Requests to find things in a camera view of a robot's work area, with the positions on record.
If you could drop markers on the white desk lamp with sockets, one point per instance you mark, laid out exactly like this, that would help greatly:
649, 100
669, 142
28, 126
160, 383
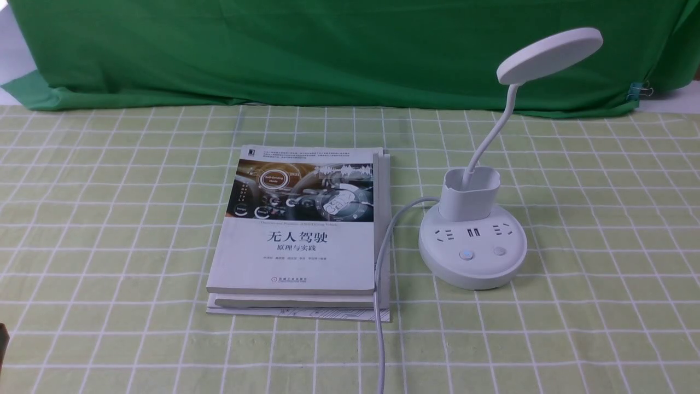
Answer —
466, 239

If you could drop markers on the top white self-driving book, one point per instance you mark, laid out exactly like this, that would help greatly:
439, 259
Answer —
298, 246

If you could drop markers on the bottom white book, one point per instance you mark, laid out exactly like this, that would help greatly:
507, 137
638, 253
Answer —
383, 306

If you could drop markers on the green checkered tablecloth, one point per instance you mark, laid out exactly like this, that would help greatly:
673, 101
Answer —
110, 221

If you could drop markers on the teal binder clip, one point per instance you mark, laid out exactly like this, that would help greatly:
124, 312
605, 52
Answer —
640, 91

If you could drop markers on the green backdrop cloth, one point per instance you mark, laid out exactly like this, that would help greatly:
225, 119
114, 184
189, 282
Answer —
411, 54

